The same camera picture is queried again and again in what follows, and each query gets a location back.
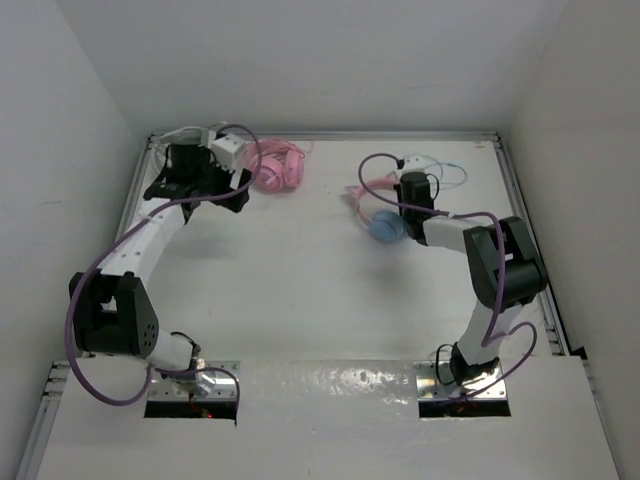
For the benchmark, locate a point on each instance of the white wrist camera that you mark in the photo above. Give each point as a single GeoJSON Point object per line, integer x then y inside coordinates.
{"type": "Point", "coordinates": [228, 150]}
{"type": "Point", "coordinates": [411, 164]}

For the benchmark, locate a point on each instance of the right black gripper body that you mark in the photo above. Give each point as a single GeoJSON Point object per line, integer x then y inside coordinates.
{"type": "Point", "coordinates": [402, 205]}

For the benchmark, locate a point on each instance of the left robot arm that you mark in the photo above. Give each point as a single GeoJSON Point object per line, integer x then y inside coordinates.
{"type": "Point", "coordinates": [110, 311]}

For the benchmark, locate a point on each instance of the metal base plate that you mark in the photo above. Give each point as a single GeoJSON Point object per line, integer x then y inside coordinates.
{"type": "Point", "coordinates": [434, 383]}
{"type": "Point", "coordinates": [214, 384]}

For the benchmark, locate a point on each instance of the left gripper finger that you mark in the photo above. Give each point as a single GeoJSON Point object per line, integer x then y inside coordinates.
{"type": "Point", "coordinates": [234, 203]}
{"type": "Point", "coordinates": [240, 178]}

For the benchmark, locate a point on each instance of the white grey headphones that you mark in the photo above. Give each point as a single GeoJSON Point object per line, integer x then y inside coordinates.
{"type": "Point", "coordinates": [186, 135]}

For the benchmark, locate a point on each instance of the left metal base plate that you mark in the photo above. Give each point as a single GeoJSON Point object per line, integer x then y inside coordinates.
{"type": "Point", "coordinates": [214, 384]}

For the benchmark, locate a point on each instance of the blue pink cat-ear headphones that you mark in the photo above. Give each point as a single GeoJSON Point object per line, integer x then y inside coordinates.
{"type": "Point", "coordinates": [385, 226]}

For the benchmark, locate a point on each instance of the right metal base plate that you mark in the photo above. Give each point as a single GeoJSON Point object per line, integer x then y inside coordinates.
{"type": "Point", "coordinates": [434, 383]}

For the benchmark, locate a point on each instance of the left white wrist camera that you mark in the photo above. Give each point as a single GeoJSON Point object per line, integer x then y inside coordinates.
{"type": "Point", "coordinates": [228, 150]}

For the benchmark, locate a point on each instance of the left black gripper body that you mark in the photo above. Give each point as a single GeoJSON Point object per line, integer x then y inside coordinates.
{"type": "Point", "coordinates": [213, 177]}

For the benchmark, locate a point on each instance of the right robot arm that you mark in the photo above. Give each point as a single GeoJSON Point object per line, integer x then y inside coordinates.
{"type": "Point", "coordinates": [505, 269]}

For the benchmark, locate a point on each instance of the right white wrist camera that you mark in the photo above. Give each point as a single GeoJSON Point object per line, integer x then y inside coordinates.
{"type": "Point", "coordinates": [411, 164]}

